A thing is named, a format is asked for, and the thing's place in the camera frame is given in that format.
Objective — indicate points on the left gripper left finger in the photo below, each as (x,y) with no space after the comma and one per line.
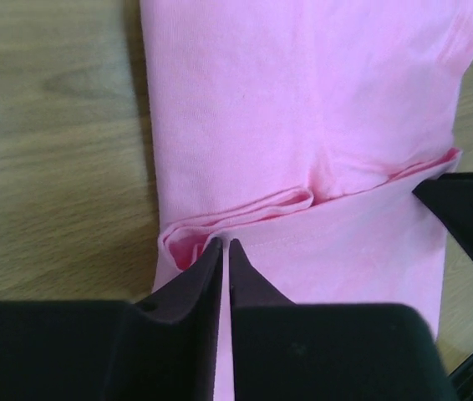
(178,339)

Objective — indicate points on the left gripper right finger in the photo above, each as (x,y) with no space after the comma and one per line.
(264,337)

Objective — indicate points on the pink t shirt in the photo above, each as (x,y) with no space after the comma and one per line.
(301,128)

